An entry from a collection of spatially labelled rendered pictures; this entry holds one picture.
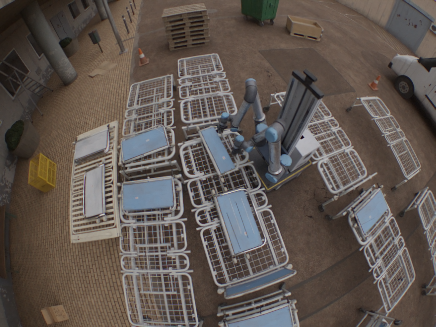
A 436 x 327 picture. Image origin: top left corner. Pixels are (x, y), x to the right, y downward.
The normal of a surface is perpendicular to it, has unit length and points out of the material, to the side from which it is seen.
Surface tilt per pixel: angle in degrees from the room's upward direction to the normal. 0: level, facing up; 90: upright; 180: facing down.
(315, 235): 0
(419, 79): 89
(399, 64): 90
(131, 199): 7
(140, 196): 7
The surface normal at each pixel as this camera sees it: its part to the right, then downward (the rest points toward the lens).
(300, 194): -0.04, -0.44
